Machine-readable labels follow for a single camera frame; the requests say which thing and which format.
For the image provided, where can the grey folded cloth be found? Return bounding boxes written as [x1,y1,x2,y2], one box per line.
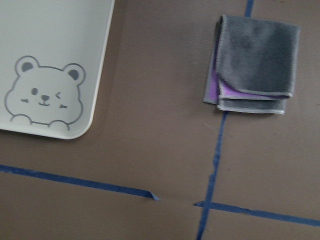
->
[203,15,301,115]

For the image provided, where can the cream bear tray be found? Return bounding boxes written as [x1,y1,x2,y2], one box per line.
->
[0,0,115,140]

